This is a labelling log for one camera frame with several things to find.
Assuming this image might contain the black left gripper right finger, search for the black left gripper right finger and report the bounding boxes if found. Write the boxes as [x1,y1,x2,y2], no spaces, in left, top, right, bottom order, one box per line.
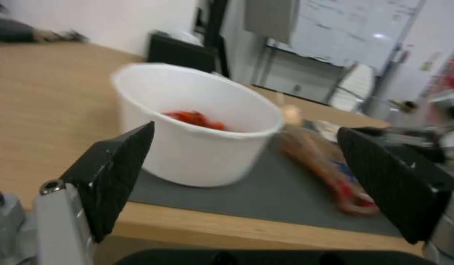
[336,127,454,265]

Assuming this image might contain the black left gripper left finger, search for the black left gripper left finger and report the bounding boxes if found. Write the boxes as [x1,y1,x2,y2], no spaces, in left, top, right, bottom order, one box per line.
[0,120,155,265]

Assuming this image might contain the brown paper takeout bag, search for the brown paper takeout bag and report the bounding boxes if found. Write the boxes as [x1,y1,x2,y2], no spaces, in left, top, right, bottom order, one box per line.
[281,119,381,217]

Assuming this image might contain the crumpled white paper trash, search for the crumpled white paper trash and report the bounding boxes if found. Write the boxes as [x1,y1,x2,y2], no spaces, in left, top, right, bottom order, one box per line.
[310,120,342,144]

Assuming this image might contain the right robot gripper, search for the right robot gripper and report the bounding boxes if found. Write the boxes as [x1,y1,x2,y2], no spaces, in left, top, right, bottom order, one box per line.
[353,121,454,163]

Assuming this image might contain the white mesh chair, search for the white mesh chair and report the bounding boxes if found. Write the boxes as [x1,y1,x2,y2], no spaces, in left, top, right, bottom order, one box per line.
[330,63,376,110]

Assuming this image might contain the white round plastic bowl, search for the white round plastic bowl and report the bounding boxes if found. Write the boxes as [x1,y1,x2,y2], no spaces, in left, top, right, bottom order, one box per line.
[111,63,285,188]

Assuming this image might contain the red food scraps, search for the red food scraps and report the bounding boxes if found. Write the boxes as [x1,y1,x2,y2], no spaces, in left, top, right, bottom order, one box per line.
[161,110,228,131]

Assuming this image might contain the dark grey table mat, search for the dark grey table mat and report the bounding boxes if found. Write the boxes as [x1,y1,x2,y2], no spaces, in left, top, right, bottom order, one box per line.
[126,120,403,237]

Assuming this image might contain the black office chair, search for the black office chair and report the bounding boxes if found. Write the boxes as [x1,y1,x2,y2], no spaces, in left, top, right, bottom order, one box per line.
[148,31,231,79]

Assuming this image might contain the white whiteboard on stand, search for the white whiteboard on stand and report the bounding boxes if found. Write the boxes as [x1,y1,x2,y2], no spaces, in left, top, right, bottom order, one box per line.
[264,0,426,114]

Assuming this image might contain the grey hanging panel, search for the grey hanging panel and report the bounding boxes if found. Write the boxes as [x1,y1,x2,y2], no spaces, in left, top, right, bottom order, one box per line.
[242,0,300,44]

